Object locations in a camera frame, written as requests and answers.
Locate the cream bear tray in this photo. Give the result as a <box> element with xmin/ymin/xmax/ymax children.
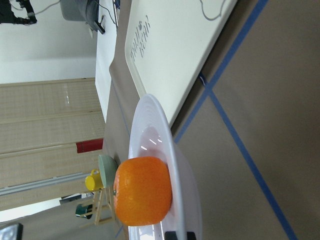
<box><xmin>125</xmin><ymin>0</ymin><xmax>236</xmax><ymax>125</ymax></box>

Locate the red cylinder bottle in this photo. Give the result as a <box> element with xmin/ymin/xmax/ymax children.
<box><xmin>76</xmin><ymin>138</ymin><xmax>103</xmax><ymax>154</ymax></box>

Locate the white round plate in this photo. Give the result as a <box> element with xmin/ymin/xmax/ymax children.
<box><xmin>128</xmin><ymin>94</ymin><xmax>203</xmax><ymax>240</ymax></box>

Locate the orange fruit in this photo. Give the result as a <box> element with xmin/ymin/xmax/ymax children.
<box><xmin>113</xmin><ymin>156</ymin><xmax>173</xmax><ymax>227</ymax></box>

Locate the dark green cup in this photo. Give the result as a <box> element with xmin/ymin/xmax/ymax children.
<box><xmin>75</xmin><ymin>204</ymin><xmax>93</xmax><ymax>220</ymax></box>

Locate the yellow cup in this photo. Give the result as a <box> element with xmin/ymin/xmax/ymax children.
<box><xmin>85</xmin><ymin>169</ymin><xmax>104</xmax><ymax>192</ymax></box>

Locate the green bowl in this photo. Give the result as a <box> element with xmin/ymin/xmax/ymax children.
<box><xmin>98</xmin><ymin>154</ymin><xmax>118</xmax><ymax>188</ymax></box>

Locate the right gripper black right finger tip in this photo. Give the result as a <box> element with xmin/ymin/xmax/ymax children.
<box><xmin>187</xmin><ymin>231</ymin><xmax>196</xmax><ymax>240</ymax></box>

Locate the wooden cup rack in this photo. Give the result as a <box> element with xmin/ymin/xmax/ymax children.
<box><xmin>80</xmin><ymin>187</ymin><xmax>116</xmax><ymax>228</ymax></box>

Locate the right gripper black left finger tip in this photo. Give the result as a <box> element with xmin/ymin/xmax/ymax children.
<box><xmin>164</xmin><ymin>231</ymin><xmax>177</xmax><ymax>240</ymax></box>

